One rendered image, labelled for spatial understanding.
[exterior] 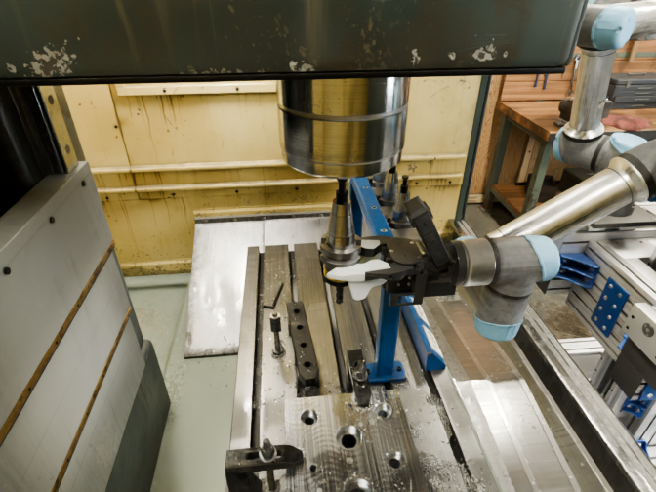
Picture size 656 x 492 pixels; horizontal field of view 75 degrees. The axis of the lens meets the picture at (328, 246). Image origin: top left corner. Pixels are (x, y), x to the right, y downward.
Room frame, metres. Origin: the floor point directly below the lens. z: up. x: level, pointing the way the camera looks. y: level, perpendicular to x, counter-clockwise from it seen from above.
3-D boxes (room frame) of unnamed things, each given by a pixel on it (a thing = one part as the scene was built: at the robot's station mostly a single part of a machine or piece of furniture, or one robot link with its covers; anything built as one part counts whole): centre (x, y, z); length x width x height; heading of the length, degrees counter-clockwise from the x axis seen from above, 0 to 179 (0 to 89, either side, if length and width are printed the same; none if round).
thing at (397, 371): (0.69, -0.13, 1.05); 0.10 x 0.05 x 0.30; 96
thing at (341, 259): (0.53, -0.02, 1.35); 0.06 x 0.06 x 0.03
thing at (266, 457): (0.42, 0.11, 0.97); 0.13 x 0.03 x 0.15; 96
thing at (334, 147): (0.54, -0.02, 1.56); 0.16 x 0.16 x 0.12
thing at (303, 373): (0.74, 0.06, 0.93); 0.26 x 0.05 x 0.06; 11
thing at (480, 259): (0.56, -0.23, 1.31); 0.08 x 0.05 x 0.08; 6
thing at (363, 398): (0.59, -0.06, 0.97); 0.13 x 0.03 x 0.15; 6
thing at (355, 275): (0.50, -0.05, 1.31); 0.09 x 0.03 x 0.06; 110
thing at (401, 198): (0.86, -0.17, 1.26); 0.04 x 0.04 x 0.07
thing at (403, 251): (0.55, -0.15, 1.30); 0.12 x 0.08 x 0.09; 96
